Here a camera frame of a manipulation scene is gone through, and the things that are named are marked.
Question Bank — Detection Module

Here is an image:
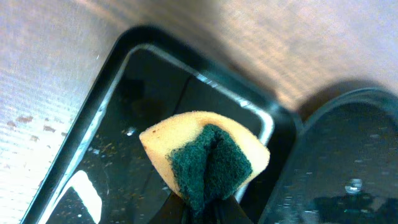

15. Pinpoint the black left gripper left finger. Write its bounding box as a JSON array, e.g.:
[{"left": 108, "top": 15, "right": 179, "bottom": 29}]
[{"left": 149, "top": 193, "right": 190, "bottom": 224}]

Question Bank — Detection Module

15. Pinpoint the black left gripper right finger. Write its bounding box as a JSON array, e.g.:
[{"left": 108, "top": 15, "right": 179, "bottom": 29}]
[{"left": 214, "top": 195, "right": 252, "bottom": 224}]

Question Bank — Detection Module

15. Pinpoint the yellow green sponge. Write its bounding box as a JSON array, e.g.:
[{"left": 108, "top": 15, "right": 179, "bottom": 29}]
[{"left": 139, "top": 111, "right": 271, "bottom": 216}]

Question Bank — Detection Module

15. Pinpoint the black rectangular tray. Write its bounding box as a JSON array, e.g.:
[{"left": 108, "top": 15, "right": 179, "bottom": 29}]
[{"left": 20, "top": 24, "right": 304, "bottom": 224}]

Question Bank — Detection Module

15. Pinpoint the black round tray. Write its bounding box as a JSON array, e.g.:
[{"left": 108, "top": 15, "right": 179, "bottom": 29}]
[{"left": 259, "top": 88, "right": 397, "bottom": 224}]

